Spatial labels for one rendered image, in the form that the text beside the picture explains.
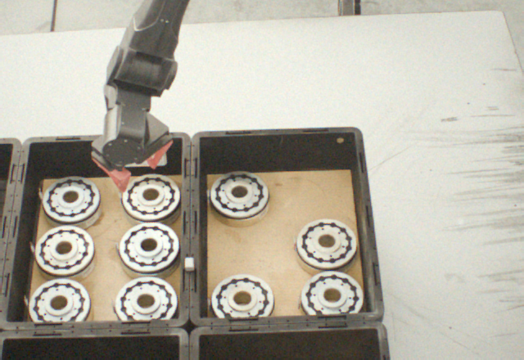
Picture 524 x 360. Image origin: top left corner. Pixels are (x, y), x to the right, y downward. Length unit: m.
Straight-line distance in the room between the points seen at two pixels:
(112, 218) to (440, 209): 0.63
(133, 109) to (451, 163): 0.88
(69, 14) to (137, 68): 2.13
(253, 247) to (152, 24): 0.57
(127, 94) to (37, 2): 2.18
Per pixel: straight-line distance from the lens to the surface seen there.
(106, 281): 1.80
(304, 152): 1.88
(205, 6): 3.50
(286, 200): 1.88
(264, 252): 1.81
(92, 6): 3.55
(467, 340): 1.89
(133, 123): 1.41
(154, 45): 1.40
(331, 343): 1.64
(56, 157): 1.90
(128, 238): 1.80
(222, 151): 1.87
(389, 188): 2.07
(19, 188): 1.82
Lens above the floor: 2.31
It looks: 50 degrees down
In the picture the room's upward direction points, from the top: 1 degrees counter-clockwise
